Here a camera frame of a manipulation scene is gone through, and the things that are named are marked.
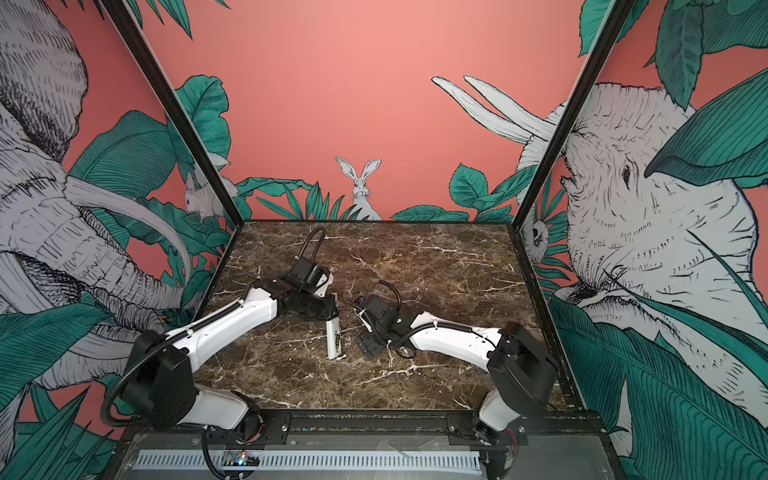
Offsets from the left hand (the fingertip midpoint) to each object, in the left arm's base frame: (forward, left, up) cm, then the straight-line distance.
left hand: (338, 309), depth 83 cm
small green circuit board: (-33, +22, -11) cm, 41 cm away
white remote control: (-7, +2, -4) cm, 8 cm away
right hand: (-7, -8, -4) cm, 11 cm away
